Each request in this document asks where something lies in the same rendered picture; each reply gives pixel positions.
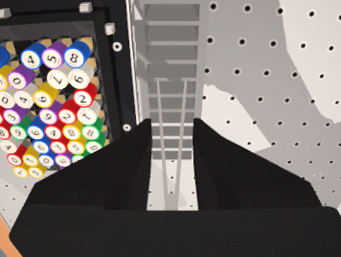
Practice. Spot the red vial with white number 2 cap label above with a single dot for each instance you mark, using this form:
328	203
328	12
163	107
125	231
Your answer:
84	97

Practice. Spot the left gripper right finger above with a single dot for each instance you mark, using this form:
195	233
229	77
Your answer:
243	179

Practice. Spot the black vial rack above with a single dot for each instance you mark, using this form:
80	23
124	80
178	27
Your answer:
32	28

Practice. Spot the red vial with white-topped cap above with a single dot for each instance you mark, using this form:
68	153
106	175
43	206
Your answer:
68	114

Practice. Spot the black flat base plate with white posts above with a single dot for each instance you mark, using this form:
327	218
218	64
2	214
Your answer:
118	29

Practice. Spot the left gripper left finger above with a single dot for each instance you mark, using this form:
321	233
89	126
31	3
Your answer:
103	177

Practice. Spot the grey perforated base plate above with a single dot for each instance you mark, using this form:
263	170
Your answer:
272	85

